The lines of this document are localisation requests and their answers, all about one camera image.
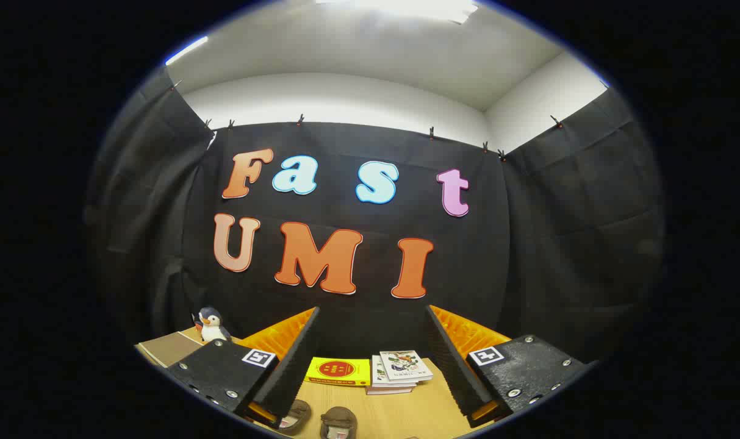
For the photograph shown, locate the illustrated white book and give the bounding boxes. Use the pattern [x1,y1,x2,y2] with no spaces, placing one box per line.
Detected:
[379,350,434,383]

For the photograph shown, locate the penguin plush toy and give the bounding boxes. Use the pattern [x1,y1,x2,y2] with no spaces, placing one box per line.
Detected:
[197,306,232,343]

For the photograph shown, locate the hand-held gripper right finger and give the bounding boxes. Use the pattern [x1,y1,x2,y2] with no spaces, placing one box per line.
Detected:
[426,305,591,429]

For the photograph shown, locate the yellow book with red circle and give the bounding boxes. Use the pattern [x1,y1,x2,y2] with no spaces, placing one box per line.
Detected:
[304,357,372,387]

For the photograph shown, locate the brown fuzzy shoe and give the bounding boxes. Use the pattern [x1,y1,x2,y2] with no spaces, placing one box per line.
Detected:
[277,399,312,435]
[319,406,359,439]

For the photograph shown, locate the beige fabric storage box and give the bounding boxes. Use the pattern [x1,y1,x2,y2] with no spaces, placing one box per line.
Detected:
[135,327,248,368]

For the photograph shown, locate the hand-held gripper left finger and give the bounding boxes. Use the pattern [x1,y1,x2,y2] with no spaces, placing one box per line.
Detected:
[165,307,320,429]

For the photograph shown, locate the ceiling light panel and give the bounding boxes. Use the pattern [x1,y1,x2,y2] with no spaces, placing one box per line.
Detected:
[315,0,480,25]

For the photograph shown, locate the dark-spined book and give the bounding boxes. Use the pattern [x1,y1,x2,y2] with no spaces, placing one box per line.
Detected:
[365,383,416,396]

